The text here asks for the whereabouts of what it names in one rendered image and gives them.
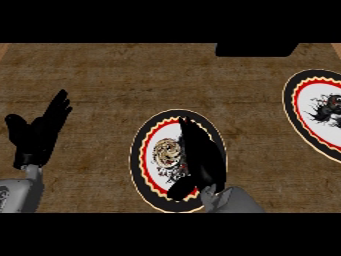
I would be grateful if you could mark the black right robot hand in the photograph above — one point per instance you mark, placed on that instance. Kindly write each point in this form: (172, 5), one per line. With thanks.
(201, 156)

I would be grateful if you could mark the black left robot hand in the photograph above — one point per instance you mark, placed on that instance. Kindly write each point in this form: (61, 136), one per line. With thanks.
(39, 133)

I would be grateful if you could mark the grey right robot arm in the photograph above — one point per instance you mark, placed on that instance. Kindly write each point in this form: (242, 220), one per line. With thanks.
(229, 200)

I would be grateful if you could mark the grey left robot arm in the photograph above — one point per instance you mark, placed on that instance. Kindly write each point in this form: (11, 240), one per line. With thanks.
(14, 195)

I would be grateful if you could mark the dragon-print plate with black rim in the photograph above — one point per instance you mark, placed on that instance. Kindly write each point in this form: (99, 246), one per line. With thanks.
(321, 116)
(148, 166)

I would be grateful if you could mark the black appliance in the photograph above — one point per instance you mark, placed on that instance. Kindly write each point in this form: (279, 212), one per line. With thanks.
(254, 49)

